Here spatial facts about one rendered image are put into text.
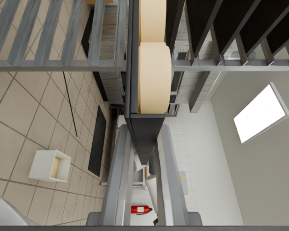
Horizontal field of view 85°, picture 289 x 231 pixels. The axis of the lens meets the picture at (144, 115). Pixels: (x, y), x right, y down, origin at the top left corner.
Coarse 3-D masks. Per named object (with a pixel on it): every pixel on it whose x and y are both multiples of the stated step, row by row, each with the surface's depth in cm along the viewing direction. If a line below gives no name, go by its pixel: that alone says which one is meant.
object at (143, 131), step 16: (128, 16) 7; (128, 32) 7; (128, 48) 7; (128, 64) 6; (128, 80) 6; (128, 96) 6; (128, 112) 6; (128, 128) 7; (144, 128) 7; (160, 128) 7; (144, 144) 11; (144, 160) 26
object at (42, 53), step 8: (56, 0) 66; (48, 8) 61; (56, 8) 65; (48, 16) 61; (56, 16) 63; (48, 24) 61; (56, 24) 62; (48, 32) 60; (40, 40) 56; (48, 40) 59; (40, 48) 56; (48, 48) 58; (40, 56) 56; (48, 56) 56; (40, 64) 55
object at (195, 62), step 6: (186, 0) 63; (186, 6) 62; (186, 12) 62; (186, 18) 62; (186, 24) 62; (192, 48) 55; (192, 54) 55; (198, 54) 57; (192, 60) 55; (198, 60) 56
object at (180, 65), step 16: (0, 64) 56; (32, 64) 56; (48, 64) 56; (80, 64) 56; (112, 64) 56; (176, 64) 56; (208, 64) 56; (240, 64) 56; (256, 64) 56; (288, 64) 56
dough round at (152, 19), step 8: (144, 0) 11; (152, 0) 11; (160, 0) 11; (144, 8) 11; (152, 8) 11; (160, 8) 11; (144, 16) 11; (152, 16) 11; (160, 16) 11; (144, 24) 11; (152, 24) 11; (160, 24) 11; (144, 32) 12; (152, 32) 12; (160, 32) 12; (144, 40) 12; (152, 40) 12; (160, 40) 12
